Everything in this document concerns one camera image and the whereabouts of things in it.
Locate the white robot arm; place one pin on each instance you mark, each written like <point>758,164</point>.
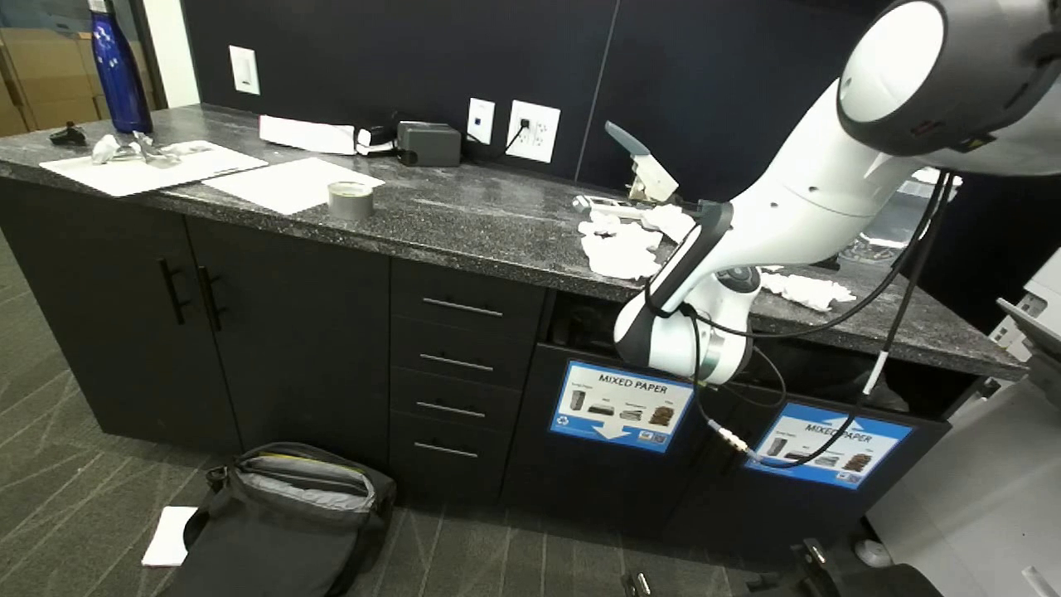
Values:
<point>953,84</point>

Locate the black cabinet with drawers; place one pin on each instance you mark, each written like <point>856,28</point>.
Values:
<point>215,335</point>

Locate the left mixed paper sign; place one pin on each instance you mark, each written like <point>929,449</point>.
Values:
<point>621,405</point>

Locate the mixed paper sign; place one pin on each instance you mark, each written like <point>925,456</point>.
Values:
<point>818,447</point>
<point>621,405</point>

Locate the black power adapter box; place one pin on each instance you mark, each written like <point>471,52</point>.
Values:
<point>430,144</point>

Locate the grey tape roll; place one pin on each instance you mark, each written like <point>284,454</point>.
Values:
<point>352,194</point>

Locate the white paper sheet right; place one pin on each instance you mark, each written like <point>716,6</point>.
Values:
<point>288,187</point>

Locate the white paper sheet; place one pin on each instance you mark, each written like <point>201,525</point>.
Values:
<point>177,166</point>
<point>288,187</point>

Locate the white long box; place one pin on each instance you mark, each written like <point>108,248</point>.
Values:
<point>313,136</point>

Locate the right mixed paper sign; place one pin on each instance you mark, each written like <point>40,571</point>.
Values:
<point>818,447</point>

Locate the black grey backpack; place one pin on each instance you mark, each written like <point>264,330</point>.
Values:
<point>284,522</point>

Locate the white paper sheet left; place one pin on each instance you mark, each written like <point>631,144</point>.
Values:
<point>177,166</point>

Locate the white paper on floor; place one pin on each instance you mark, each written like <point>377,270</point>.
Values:
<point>167,546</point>

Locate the crumpled foil wrapper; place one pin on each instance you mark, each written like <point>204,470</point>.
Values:
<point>121,148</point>

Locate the blue water bottle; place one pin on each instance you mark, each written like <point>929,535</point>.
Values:
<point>118,71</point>

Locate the white wall outlet plate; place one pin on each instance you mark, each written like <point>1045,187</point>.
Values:
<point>530,130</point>

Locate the small white switch plate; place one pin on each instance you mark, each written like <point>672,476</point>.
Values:
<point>477,121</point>

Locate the white light switch plate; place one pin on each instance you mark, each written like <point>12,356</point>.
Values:
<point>242,71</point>

